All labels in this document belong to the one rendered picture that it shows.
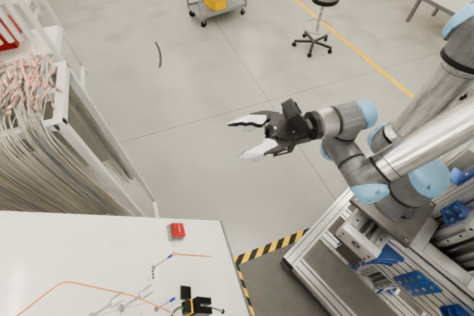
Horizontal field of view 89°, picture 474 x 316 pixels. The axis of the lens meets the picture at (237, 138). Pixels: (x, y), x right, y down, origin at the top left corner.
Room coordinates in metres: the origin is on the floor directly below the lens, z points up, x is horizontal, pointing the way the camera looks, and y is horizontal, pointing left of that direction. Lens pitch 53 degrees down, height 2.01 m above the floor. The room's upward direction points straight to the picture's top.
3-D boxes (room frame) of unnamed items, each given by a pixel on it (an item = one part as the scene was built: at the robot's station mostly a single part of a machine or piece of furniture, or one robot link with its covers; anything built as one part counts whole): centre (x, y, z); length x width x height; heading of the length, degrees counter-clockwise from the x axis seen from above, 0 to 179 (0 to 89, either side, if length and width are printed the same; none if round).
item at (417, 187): (0.36, -0.57, 1.33); 0.13 x 0.12 x 0.14; 16
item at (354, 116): (0.41, -0.29, 1.56); 0.11 x 0.08 x 0.09; 106
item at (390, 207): (0.36, -0.58, 1.21); 0.15 x 0.15 x 0.10
